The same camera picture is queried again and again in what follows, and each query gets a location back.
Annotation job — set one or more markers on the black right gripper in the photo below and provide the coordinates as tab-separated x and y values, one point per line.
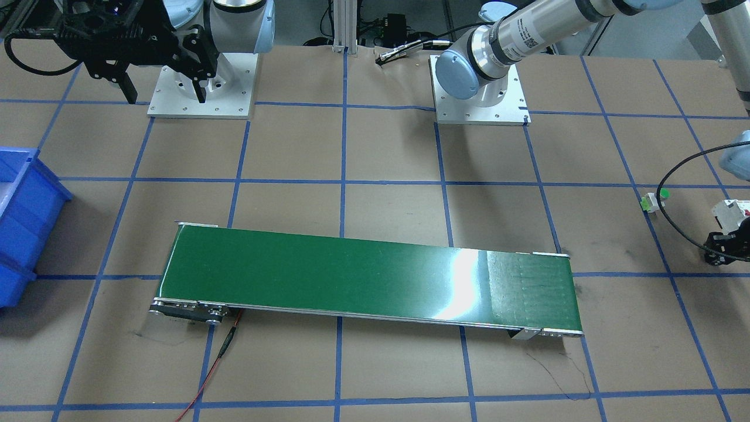
191	51

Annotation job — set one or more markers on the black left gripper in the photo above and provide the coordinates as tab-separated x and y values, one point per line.
728	242

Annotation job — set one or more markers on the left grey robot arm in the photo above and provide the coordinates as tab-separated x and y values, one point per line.
612	151

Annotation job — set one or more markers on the red white circuit breaker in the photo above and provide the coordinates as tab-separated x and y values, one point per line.
729	214

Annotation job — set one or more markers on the green push button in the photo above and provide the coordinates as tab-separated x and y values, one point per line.
651	202

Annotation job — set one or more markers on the blue plastic bin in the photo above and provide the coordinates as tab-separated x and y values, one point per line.
31	201

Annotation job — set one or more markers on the green conveyor belt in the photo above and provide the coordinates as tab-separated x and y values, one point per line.
212	269

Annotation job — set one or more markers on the aluminium frame post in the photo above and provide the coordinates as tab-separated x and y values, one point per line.
345	28

